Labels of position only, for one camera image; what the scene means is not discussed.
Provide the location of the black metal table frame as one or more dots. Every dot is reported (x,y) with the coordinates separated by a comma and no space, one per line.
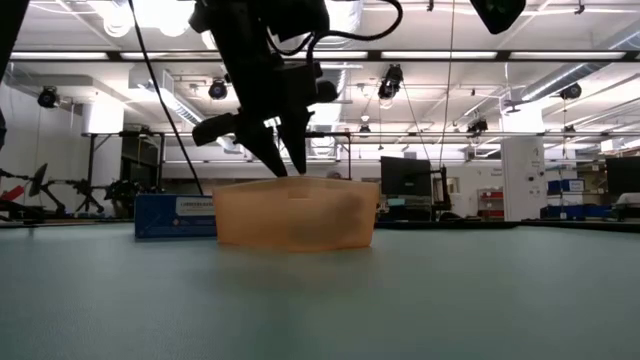
(550,225)

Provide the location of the blue cardboard product box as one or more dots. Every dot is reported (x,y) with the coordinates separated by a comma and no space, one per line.
(165,217)

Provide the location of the black ceiling spotlight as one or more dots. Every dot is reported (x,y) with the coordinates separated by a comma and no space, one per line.
(571,91)
(391,82)
(48,97)
(477,126)
(218,90)

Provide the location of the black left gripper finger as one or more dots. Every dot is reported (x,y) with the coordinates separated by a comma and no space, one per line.
(260,140)
(297,140)

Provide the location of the translucent orange plastic bin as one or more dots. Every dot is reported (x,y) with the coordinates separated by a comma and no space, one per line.
(260,215)

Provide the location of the silver ceiling air duct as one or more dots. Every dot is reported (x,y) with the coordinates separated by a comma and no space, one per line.
(350,15)

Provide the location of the shelf with blue bins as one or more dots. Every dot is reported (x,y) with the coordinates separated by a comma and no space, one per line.
(575,210)

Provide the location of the black metal rig frame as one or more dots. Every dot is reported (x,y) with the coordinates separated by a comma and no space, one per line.
(161,160)
(330,134)

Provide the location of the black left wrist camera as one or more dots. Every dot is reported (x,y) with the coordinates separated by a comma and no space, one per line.
(214,130)

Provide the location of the green table mat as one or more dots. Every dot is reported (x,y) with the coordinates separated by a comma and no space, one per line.
(320,305)

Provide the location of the shelf with red bins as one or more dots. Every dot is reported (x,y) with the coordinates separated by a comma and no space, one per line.
(491,204)

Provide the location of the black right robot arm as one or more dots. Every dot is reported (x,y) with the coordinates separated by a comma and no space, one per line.
(497,12)

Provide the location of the white building pillar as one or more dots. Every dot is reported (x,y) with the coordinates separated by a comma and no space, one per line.
(522,180)

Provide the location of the black computer monitor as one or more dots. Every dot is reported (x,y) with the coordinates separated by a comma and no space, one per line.
(405,176)
(624,176)

